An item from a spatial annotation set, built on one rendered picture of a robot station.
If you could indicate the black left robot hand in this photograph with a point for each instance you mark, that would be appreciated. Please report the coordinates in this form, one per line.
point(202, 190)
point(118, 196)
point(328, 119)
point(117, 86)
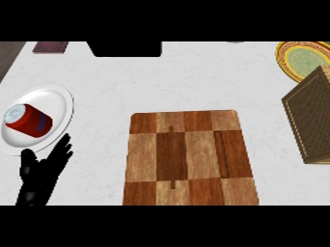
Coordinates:
point(43, 175)

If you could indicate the checkered wooden cutting board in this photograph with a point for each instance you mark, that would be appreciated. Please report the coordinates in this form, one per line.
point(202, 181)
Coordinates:
point(189, 157)

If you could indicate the brown wicker basket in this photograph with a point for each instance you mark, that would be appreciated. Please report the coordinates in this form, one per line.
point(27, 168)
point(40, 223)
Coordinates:
point(322, 119)

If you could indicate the red soda can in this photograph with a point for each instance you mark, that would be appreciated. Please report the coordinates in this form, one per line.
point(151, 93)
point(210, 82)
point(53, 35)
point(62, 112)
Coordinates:
point(30, 123)

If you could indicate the white round plate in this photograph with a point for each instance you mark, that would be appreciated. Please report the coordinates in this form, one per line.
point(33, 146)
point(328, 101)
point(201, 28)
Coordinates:
point(53, 103)

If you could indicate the dark red flat object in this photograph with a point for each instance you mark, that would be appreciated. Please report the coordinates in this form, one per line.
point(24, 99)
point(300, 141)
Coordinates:
point(50, 47)

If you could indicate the black appliance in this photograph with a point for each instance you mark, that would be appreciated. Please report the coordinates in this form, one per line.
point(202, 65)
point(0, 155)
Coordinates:
point(125, 49)

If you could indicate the yellow and green plate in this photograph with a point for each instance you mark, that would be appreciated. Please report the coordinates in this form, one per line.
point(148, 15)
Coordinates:
point(306, 59)

